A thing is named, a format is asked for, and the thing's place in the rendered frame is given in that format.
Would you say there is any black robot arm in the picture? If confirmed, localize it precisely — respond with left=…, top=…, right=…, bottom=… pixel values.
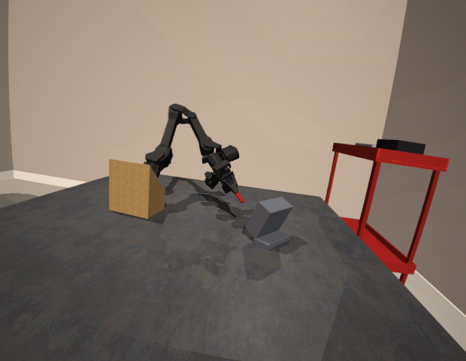
left=144, top=104, right=239, bottom=189

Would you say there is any red peg with white band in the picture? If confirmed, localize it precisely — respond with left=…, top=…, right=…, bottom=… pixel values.
left=233, top=191, right=244, bottom=203

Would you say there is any grey panel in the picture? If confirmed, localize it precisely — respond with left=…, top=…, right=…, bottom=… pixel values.
left=245, top=197, right=293, bottom=250

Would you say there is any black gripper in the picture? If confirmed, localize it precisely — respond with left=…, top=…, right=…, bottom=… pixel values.
left=211, top=159, right=238, bottom=193

